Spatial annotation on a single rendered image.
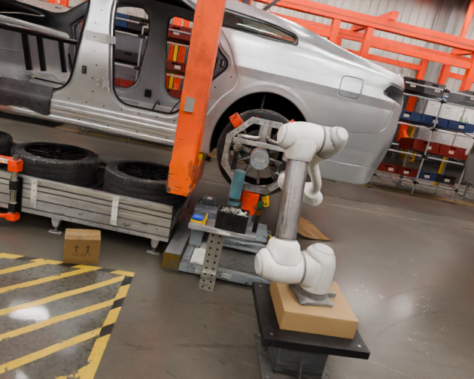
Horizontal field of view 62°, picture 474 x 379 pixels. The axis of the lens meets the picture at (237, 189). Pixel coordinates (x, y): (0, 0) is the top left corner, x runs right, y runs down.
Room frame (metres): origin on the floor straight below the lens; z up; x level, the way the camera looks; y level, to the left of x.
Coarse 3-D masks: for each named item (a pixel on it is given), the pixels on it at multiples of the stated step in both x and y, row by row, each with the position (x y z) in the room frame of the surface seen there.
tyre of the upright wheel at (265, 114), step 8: (248, 112) 2.93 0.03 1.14; (256, 112) 2.92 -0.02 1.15; (264, 112) 2.92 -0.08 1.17; (272, 112) 2.94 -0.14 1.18; (272, 120) 2.92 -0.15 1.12; (280, 120) 2.92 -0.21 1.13; (288, 120) 2.98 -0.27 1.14; (232, 128) 2.92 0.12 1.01; (224, 136) 2.92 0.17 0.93; (224, 176) 2.92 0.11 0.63; (272, 192) 2.92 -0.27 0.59
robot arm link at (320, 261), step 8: (312, 248) 1.75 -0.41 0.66; (320, 248) 1.74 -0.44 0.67; (328, 248) 1.77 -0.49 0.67; (312, 256) 1.72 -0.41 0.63; (320, 256) 1.70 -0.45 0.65; (328, 256) 1.71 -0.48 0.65; (312, 264) 1.69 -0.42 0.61; (320, 264) 1.69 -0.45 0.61; (328, 264) 1.70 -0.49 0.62; (312, 272) 1.68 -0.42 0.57; (320, 272) 1.69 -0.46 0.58; (328, 272) 1.70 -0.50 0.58; (304, 280) 1.68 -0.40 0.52; (312, 280) 1.68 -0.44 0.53; (320, 280) 1.69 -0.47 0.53; (328, 280) 1.71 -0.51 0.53; (304, 288) 1.72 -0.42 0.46; (312, 288) 1.70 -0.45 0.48; (320, 288) 1.70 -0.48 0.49; (328, 288) 1.72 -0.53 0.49
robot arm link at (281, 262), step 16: (288, 128) 1.77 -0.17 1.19; (304, 128) 1.78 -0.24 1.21; (320, 128) 1.82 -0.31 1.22; (288, 144) 1.76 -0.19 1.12; (304, 144) 1.76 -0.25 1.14; (320, 144) 1.79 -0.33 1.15; (288, 160) 1.79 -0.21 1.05; (304, 160) 1.76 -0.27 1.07; (288, 176) 1.76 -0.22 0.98; (304, 176) 1.77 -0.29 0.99; (288, 192) 1.74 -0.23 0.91; (288, 208) 1.72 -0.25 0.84; (288, 224) 1.71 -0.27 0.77; (272, 240) 1.71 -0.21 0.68; (288, 240) 1.70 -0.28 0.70; (256, 256) 1.71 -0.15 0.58; (272, 256) 1.66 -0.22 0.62; (288, 256) 1.66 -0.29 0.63; (304, 256) 1.72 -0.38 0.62; (272, 272) 1.63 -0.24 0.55; (288, 272) 1.64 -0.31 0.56; (304, 272) 1.67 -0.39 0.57
